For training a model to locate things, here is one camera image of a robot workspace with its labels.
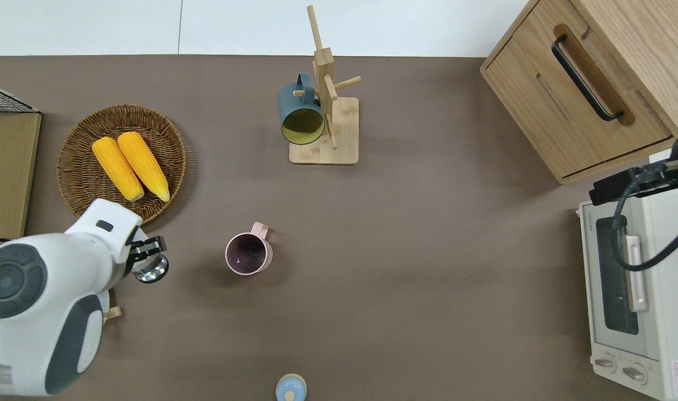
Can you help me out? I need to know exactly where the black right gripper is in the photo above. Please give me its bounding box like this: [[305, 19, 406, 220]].
[[588, 164, 676, 207]]

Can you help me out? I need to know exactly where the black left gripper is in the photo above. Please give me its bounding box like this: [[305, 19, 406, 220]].
[[125, 227, 167, 273]]

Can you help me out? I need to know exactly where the pink mug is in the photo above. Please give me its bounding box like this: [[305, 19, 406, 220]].
[[225, 222, 273, 276]]

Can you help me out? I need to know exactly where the yellow corn cob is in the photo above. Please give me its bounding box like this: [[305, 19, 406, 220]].
[[117, 131, 170, 202], [92, 137, 145, 202]]

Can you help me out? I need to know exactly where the wooden drawer cabinet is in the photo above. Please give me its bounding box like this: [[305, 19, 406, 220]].
[[480, 0, 678, 185]]

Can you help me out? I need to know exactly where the round brown wicker tray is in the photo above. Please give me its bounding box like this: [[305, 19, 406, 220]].
[[57, 104, 188, 225]]

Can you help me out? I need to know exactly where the cream toaster oven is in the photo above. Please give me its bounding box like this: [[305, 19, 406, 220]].
[[576, 188, 678, 401]]

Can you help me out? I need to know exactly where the blue dome bell wooden base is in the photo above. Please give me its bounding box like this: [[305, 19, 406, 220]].
[[276, 374, 307, 401]]

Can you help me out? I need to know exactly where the brown table mat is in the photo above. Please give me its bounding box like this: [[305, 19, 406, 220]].
[[0, 54, 654, 401]]

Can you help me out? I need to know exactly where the dark blue mug yellow inside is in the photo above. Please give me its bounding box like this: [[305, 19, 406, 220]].
[[278, 73, 326, 145]]

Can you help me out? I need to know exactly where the wooden mug tree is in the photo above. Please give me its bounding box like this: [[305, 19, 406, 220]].
[[289, 6, 362, 165]]

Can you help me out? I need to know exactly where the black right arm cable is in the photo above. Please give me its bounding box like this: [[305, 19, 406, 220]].
[[612, 167, 678, 272]]

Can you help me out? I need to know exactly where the black cabinet handle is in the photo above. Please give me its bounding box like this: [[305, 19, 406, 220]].
[[552, 35, 625, 121]]

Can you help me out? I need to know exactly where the black white wire grid basket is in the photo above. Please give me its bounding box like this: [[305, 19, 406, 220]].
[[0, 82, 42, 240]]

